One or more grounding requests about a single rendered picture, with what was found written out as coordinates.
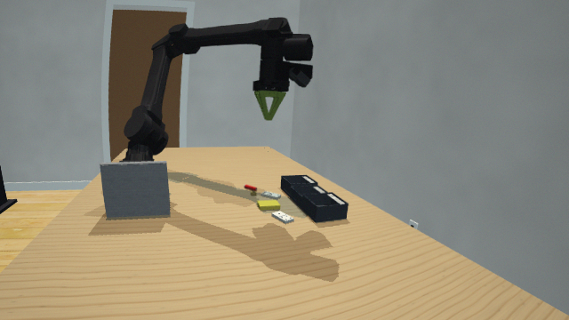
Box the white domino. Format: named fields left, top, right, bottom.
left=272, top=211, right=294, bottom=224
left=261, top=191, right=281, bottom=199

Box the dark blue rack of labelled bins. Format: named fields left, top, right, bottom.
left=280, top=175, right=349, bottom=222

